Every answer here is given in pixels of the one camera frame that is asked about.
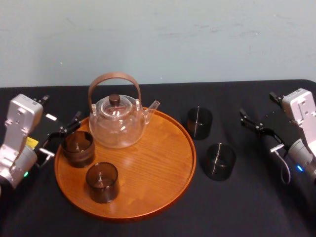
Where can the round brown wooden tray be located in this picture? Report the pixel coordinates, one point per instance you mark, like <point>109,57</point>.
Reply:
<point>153,172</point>

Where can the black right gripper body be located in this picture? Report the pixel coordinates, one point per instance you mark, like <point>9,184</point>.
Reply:
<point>279,123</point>

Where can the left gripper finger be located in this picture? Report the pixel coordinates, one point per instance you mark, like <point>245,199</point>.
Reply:
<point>42,99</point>
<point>70,124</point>

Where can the black table cloth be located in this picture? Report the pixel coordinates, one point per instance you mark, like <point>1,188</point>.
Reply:
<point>158,228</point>

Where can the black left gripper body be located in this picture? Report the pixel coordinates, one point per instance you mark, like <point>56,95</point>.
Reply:
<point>47,126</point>

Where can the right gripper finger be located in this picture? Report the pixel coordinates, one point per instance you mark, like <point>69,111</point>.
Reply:
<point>251,124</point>
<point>276,97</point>

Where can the smoky brown glass cup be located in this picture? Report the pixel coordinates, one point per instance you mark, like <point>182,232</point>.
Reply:
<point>102,192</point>
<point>219,170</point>
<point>200,130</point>
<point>79,158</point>

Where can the glass teapot lid, brown knob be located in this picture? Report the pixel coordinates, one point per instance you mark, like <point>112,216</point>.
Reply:
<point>114,100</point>

